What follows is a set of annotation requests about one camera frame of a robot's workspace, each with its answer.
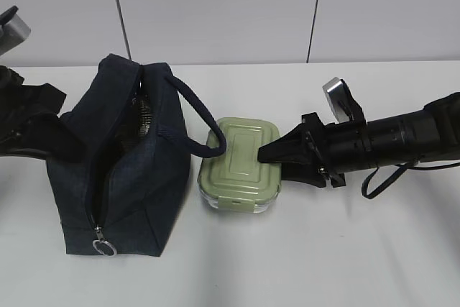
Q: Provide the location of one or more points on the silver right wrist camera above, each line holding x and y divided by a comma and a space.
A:
343, 106

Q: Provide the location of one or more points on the green lid glass food container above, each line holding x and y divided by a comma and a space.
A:
236, 180

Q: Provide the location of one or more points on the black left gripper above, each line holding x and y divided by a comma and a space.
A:
23, 134

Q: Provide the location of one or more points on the navy blue lunch bag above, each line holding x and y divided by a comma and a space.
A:
140, 126

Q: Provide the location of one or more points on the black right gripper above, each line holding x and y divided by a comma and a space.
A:
337, 148

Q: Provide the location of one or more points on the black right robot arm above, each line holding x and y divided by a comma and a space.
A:
428, 135

